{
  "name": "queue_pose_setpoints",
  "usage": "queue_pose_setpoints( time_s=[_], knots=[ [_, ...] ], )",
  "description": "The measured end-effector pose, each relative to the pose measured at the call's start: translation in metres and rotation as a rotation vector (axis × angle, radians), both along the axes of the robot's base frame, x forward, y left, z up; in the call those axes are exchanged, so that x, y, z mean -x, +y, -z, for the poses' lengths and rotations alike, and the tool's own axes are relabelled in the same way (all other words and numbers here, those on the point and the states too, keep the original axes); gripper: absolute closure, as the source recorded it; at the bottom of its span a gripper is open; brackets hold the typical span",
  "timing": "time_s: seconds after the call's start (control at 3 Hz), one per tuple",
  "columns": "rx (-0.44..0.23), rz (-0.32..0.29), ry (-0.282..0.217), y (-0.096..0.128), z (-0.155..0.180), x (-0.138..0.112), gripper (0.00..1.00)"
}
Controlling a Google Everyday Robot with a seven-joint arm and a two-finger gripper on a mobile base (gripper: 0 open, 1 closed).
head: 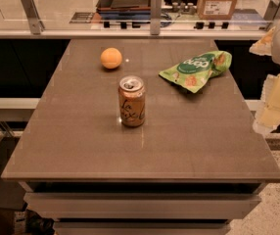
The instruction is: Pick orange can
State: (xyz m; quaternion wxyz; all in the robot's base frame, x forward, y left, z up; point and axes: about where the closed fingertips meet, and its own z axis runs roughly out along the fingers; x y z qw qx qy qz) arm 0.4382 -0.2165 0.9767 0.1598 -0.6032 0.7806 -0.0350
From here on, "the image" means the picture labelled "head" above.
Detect middle metal railing post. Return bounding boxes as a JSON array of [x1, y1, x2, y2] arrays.
[[150, 0, 162, 35]]

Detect cardboard box with label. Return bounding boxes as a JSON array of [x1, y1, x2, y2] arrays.
[[197, 0, 237, 20]]

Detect orange fruit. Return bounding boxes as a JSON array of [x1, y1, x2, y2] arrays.
[[100, 48, 122, 70]]

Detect green snack bag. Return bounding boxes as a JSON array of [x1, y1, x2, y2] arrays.
[[159, 51, 232, 93]]

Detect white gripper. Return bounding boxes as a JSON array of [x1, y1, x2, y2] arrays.
[[249, 20, 280, 135]]

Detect left metal railing post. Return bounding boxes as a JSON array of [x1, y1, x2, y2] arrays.
[[21, 0, 44, 35]]

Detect orange soda can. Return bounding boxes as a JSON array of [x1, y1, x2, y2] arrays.
[[118, 75, 146, 127]]

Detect grey table drawer unit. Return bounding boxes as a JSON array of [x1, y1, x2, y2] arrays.
[[24, 192, 261, 235]]

